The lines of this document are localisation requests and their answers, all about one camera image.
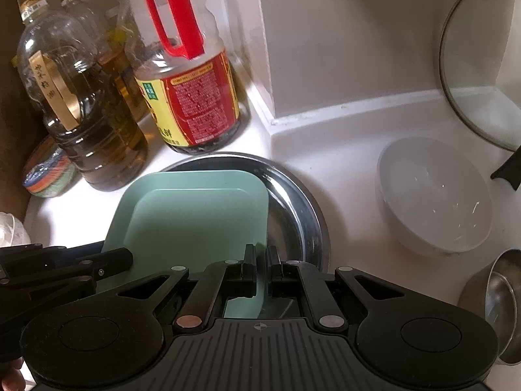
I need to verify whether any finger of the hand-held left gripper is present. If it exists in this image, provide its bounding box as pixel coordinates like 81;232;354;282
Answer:
0;248;134;295
0;243;84;273

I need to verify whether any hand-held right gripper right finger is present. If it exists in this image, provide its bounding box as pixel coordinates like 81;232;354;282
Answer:
265;246;412;328

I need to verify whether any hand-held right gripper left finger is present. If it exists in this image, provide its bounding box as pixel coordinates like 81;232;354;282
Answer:
98;243;258;332

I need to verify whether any round steel plate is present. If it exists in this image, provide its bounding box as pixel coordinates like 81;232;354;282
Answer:
157;152;328;318

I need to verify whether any green square plate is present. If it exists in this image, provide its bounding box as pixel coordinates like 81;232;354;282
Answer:
100;170;270;320

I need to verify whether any white bowl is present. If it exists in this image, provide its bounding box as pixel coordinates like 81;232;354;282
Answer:
375;137;493;257

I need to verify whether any large steel bowl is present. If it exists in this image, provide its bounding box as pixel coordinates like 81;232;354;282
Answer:
458;248;521;365

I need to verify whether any white plastic bag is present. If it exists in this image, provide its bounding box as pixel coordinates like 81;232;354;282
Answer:
0;212;32;249

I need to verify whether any colourful tin can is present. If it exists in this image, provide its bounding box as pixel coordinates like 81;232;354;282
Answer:
22;136;80;199

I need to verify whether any large cooking oil bottle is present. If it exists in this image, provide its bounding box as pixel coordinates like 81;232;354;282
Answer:
15;0;149;192

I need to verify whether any slim cooking oil bottle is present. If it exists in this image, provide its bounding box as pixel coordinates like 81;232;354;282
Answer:
60;0;149;123

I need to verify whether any red-handled soy sauce bottle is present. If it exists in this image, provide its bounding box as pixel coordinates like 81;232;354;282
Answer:
111;0;251;155

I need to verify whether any glass lid with black handle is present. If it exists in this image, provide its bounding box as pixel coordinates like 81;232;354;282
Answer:
439;0;521;192

